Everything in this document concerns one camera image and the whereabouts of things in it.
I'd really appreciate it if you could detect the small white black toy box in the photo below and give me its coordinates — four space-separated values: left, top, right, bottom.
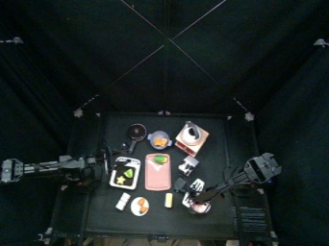
177 155 200 177

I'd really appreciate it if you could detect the white tray with black inside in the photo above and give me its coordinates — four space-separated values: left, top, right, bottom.
108 156 143 191

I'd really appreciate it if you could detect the white rice sushi toy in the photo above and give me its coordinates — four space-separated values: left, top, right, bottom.
115 191 132 211

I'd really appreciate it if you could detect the grey bowl with orange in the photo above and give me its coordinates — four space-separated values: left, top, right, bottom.
147 130 175 151

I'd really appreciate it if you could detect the pink cutting board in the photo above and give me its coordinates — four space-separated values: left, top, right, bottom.
144 153 172 192

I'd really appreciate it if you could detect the black table edge clamp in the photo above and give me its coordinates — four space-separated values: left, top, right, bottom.
148 234 171 242

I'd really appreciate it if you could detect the black toy frying pan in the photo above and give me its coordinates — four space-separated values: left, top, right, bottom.
125 123 148 154

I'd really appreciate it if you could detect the orange toy shrimp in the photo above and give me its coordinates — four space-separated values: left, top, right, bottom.
136 197 149 215

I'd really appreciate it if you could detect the black toy utensil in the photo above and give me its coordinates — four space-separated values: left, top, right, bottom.
172 175 188 194

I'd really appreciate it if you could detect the pink toy food piece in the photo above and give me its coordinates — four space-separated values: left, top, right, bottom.
189 201 212 215

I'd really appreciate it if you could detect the white toy card piece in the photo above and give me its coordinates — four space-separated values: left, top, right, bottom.
180 191 192 209

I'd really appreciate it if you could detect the grey frame clamp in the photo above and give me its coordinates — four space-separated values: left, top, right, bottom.
0 37 25 45
312 37 329 48

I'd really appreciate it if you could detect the wooden toy stove block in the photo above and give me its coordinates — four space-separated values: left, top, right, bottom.
173 120 211 158

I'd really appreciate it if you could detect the orange toy food piece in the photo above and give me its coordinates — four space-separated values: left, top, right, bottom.
152 137 168 148

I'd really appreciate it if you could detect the green yellow toy fruit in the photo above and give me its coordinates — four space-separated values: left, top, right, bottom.
152 154 169 165

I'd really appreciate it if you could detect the yellow egg sushi toy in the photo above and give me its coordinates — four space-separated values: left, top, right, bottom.
164 192 175 209

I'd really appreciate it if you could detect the white striped toy piece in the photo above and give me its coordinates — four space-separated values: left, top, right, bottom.
188 178 205 192

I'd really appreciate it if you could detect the white round plate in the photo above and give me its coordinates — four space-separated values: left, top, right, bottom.
129 196 149 217

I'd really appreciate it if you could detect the white toy kettle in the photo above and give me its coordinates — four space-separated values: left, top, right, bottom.
179 121 205 147

